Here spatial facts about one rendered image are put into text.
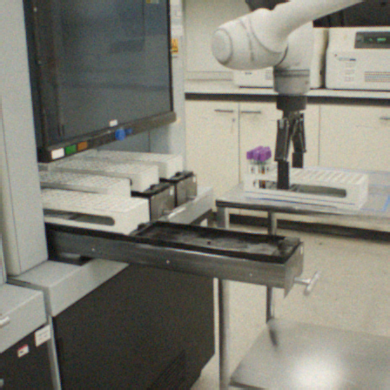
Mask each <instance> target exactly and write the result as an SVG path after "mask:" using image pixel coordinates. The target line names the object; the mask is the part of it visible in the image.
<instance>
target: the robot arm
mask: <svg viewBox="0 0 390 390"><path fill-rule="evenodd" d="M362 1H364V0H292V1H290V2H288V3H283V4H278V5H277V6H276V8H275V10H260V9H257V10H256V11H254V12H253V13H250V14H248V15H246V16H242V17H238V18H236V20H234V21H230V22H225V23H224V24H222V25H221V26H220V27H218V28H217V29H216V30H215V31H214V32H213V35H212V53H213V56H214V57H215V58H216V59H217V61H218V63H219V64H221V65H223V66H224V67H226V68H230V69H234V70H238V71H251V70H256V71H258V70H263V69H266V68H268V67H272V91H273V92H274V93H278V94H279V95H278V94H276V109H277V110H279V111H283V115H282V119H277V131H276V146H275V154H274V161H276V162H278V176H277V189H280V190H287V191H288V190H289V189H290V162H288V158H289V153H290V144H291V140H292V147H293V152H292V168H299V169H303V157H304V153H306V134H305V113H304V112H299V111H305V110H306V109H307V104H306V94H305V93H307V92H309V91H310V75H311V67H310V64H311V61H312V59H313V48H314V36H313V24H312V20H314V19H316V18H320V17H323V16H325V15H327V14H329V13H334V12H335V11H337V10H341V9H343V8H346V7H349V6H351V5H353V4H355V3H359V2H362ZM281 156H282V157H281Z"/></svg>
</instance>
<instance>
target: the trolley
mask: <svg viewBox="0 0 390 390"><path fill-rule="evenodd" d="M303 169H308V170H317V171H335V172H344V173H353V174H362V175H368V189H367V201H366V203H365V204H364V205H363V206H362V207H361V208H360V209H359V210H350V209H344V208H337V207H336V206H335V207H329V206H323V205H309V204H302V203H295V202H288V201H281V200H274V199H267V198H249V197H244V180H243V181H241V182H240V183H238V184H237V185H235V186H234V187H233V188H232V189H231V190H230V191H228V192H225V193H223V194H222V195H220V196H219V197H218V198H216V200H215V205H216V207H217V224H218V227H221V228H228V229H229V208H230V209H246V210H253V211H262V212H267V234H274V235H277V213H284V214H292V215H300V216H307V217H315V218H323V219H336V220H352V221H359V222H367V223H374V224H382V225H390V171H379V170H367V169H355V168H344V167H332V166H320V165H303ZM229 305H230V280H225V279H218V311H219V390H230V386H231V387H236V388H240V389H244V390H390V337H386V336H381V335H378V334H369V333H362V332H356V331H353V330H350V331H347V330H344V329H339V328H335V327H330V326H319V325H314V324H310V323H306V322H297V321H292V320H288V319H280V318H275V317H274V309H275V288H274V287H270V286H267V287H266V327H264V329H263V330H262V331H261V333H260V334H259V336H258V338H257V339H256V340H255V341H254V342H253V343H252V346H251V348H250V349H249V350H248V352H247V353H246V355H245V357H244V358H243V359H242V360H241V361H240V362H239V364H238V365H237V367H236V369H235V370H234V372H233V373H232V375H231V376H230V327H229Z"/></svg>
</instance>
